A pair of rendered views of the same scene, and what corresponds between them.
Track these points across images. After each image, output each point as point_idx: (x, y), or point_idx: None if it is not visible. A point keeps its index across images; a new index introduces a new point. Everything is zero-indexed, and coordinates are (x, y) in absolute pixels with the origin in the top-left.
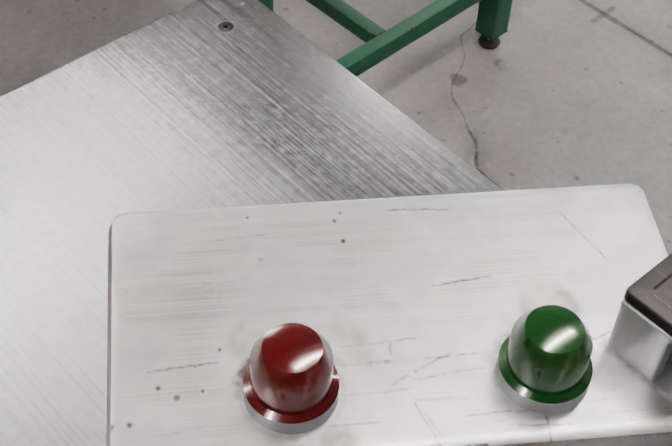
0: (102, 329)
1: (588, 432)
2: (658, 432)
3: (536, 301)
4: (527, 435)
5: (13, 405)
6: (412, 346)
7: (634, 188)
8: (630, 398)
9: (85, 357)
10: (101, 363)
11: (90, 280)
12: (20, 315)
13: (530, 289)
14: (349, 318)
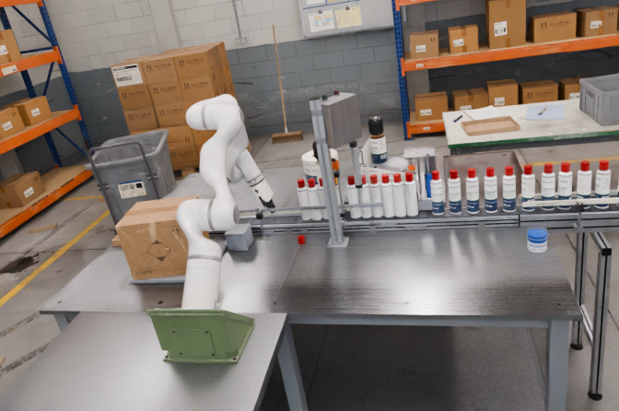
0: (467, 250)
1: None
2: None
3: (328, 100)
4: None
5: (461, 237)
6: (332, 98)
7: (328, 104)
8: None
9: (462, 246)
10: (459, 247)
11: (482, 252)
12: (482, 243)
13: (329, 100)
14: (337, 97)
